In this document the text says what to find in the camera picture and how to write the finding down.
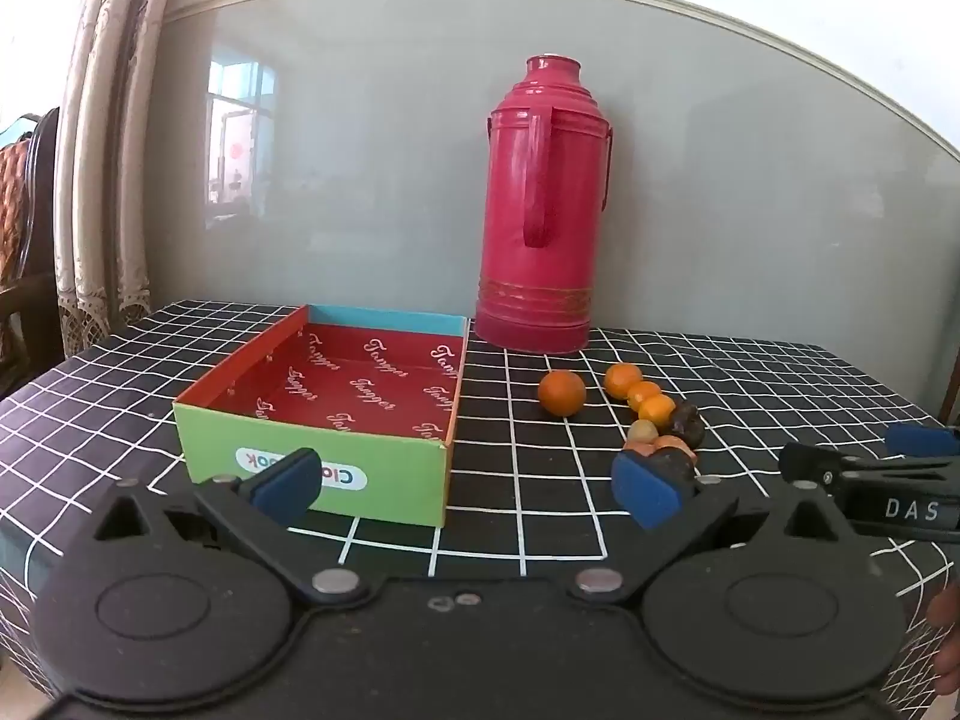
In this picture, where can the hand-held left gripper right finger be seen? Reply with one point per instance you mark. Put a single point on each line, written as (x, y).
(646, 491)

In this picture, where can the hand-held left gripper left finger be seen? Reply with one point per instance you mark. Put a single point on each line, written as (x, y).
(289, 481)

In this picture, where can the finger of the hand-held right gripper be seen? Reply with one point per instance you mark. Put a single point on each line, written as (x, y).
(806, 461)
(911, 436)

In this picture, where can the dark brown fruit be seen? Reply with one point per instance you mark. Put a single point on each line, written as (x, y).
(675, 466)
(686, 424)

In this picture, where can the small reddish orange fruit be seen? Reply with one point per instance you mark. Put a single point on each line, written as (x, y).
(652, 445)

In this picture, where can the pale green fruit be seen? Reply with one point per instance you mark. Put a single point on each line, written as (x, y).
(642, 431)

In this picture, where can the medium orange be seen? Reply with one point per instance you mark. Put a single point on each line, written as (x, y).
(655, 411)
(622, 380)

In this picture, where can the small orange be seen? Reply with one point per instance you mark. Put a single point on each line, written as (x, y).
(643, 394)

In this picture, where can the colourful cardboard box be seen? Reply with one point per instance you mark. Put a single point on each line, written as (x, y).
(360, 382)

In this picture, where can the large orange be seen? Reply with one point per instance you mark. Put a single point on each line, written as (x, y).
(562, 392)

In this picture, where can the person's right hand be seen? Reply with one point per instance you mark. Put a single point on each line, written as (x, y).
(945, 637)

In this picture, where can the black checked tablecloth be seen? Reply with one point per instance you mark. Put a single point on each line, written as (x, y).
(525, 465)

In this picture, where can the red thermos flask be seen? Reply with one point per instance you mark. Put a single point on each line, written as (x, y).
(540, 277)

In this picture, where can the beige lace curtain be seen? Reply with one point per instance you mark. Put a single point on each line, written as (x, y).
(105, 165)

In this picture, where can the wooden chair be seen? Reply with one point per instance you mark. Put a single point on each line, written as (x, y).
(16, 187)

